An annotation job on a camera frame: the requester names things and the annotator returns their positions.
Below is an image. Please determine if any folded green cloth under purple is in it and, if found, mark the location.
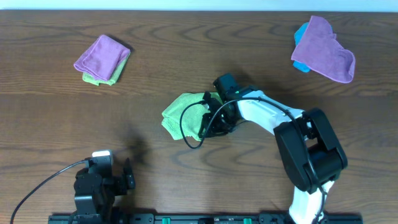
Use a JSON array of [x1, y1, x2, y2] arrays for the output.
[[82, 55, 130, 86]]

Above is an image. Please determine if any blue cloth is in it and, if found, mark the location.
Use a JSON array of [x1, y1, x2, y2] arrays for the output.
[[293, 22, 311, 73]]

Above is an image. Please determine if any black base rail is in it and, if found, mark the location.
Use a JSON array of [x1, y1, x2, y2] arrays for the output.
[[48, 213, 364, 224]]

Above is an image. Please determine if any light green microfiber cloth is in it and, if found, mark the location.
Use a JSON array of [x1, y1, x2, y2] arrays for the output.
[[161, 93, 209, 141]]

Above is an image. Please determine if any large purple cloth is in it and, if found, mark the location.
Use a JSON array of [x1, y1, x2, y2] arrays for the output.
[[291, 16, 356, 83]]

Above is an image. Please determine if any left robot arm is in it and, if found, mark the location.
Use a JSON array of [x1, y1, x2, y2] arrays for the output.
[[73, 156, 136, 223]]

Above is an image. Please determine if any right black cable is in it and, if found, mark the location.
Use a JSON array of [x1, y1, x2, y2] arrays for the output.
[[179, 96, 329, 224]]

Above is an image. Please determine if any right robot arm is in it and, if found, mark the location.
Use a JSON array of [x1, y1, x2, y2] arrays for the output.
[[199, 73, 348, 223]]

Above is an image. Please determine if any left black cable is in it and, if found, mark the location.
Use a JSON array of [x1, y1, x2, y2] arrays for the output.
[[9, 160, 90, 224]]

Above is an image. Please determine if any black cable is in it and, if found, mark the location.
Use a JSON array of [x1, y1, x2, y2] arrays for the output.
[[179, 96, 329, 224], [9, 160, 90, 224]]

